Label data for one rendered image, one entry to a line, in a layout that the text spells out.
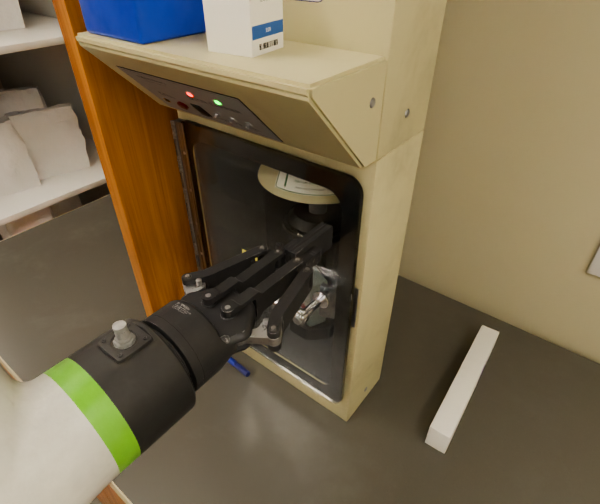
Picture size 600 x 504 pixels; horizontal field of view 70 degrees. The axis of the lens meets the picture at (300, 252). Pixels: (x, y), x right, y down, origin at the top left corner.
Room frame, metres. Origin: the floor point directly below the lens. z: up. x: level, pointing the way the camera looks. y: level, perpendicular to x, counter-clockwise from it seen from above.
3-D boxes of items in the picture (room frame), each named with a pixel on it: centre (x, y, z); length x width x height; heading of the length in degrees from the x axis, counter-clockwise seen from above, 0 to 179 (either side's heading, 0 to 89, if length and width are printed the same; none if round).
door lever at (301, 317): (0.43, 0.01, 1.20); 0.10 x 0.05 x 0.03; 51
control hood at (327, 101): (0.46, 0.08, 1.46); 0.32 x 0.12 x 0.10; 52
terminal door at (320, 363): (0.50, 0.05, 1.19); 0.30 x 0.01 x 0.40; 51
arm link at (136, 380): (0.21, 0.13, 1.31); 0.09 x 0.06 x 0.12; 52
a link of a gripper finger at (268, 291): (0.32, 0.03, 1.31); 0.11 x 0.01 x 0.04; 140
